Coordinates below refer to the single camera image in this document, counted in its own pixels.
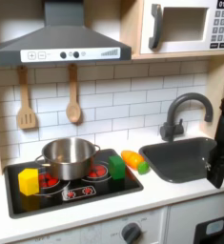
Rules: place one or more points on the green block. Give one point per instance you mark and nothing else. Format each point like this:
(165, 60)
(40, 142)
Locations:
(117, 167)

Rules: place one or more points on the yellow block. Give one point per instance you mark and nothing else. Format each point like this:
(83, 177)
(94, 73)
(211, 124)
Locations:
(28, 181)

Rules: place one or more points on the dark grey sink basin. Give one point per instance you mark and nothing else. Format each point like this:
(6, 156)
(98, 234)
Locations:
(180, 160)

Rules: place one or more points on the dark grey tap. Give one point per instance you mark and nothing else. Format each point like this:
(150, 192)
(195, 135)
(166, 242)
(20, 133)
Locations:
(180, 114)

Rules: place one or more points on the toy carrot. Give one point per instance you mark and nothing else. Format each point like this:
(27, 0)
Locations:
(134, 160)

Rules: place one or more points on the grey oven knob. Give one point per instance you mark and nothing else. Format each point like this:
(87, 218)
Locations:
(131, 233)

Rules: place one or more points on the white toy microwave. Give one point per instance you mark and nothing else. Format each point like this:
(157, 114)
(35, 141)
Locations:
(186, 27)

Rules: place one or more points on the steel pot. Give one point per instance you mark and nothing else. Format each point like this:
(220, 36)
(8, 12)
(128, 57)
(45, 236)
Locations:
(69, 157)

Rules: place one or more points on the black stove top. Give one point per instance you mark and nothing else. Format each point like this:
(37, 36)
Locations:
(72, 197)

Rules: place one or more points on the wooden spoon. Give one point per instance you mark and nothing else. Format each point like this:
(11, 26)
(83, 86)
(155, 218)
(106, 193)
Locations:
(73, 98)

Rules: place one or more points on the grey extractor hood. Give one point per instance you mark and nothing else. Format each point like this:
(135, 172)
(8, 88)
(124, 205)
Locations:
(62, 44)

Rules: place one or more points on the wooden slotted spatula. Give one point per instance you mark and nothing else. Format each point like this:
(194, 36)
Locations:
(25, 105)

